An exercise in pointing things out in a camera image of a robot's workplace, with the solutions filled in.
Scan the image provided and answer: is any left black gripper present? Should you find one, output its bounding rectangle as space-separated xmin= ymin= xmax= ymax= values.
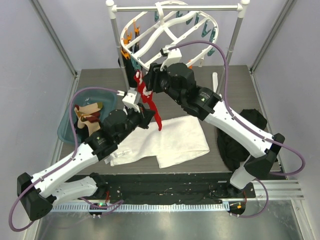
xmin=115 ymin=103 xmax=156 ymax=143

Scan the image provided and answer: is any red santa sock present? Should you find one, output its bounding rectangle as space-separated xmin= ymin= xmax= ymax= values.
xmin=133 ymin=70 xmax=163 ymax=131

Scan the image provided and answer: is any white round clip hanger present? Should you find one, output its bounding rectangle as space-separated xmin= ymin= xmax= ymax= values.
xmin=111 ymin=0 xmax=220 ymax=70

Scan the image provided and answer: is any beige striped sock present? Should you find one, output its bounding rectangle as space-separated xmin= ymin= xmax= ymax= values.
xmin=77 ymin=115 xmax=101 ymax=132
xmin=74 ymin=102 xmax=103 ymax=118

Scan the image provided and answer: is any black white-striped sock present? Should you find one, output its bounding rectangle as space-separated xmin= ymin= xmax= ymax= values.
xmin=74 ymin=122 xmax=89 ymax=138

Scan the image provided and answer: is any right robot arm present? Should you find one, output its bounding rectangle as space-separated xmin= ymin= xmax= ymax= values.
xmin=143 ymin=62 xmax=285 ymax=198

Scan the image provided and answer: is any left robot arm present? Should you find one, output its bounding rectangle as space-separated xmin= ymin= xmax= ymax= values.
xmin=17 ymin=104 xmax=155 ymax=221

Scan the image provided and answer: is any dark navy sock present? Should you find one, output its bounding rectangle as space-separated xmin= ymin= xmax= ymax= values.
xmin=120 ymin=47 xmax=138 ymax=88

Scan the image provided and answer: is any white towel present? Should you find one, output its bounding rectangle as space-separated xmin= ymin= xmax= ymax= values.
xmin=104 ymin=115 xmax=210 ymax=169

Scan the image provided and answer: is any black printed t-shirt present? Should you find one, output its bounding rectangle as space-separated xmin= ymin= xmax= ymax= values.
xmin=216 ymin=109 xmax=268 ymax=172

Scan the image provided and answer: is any white metal drying rack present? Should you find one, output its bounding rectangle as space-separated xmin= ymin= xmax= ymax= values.
xmin=105 ymin=0 xmax=250 ymax=90

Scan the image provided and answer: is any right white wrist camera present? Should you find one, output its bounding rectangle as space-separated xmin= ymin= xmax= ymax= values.
xmin=160 ymin=44 xmax=182 ymax=71

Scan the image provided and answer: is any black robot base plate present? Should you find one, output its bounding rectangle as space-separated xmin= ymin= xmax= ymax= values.
xmin=62 ymin=172 xmax=256 ymax=205

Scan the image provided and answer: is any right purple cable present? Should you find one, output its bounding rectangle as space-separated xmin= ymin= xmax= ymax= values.
xmin=172 ymin=40 xmax=306 ymax=218

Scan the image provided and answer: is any purple cable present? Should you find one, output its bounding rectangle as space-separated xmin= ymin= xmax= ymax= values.
xmin=172 ymin=40 xmax=306 ymax=218
xmin=8 ymin=86 xmax=126 ymax=232

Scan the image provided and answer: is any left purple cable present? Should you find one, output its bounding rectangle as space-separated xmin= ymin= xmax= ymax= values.
xmin=8 ymin=86 xmax=126 ymax=232

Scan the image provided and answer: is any white slotted cable duct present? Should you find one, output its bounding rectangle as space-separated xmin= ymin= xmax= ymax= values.
xmin=51 ymin=201 xmax=230 ymax=215

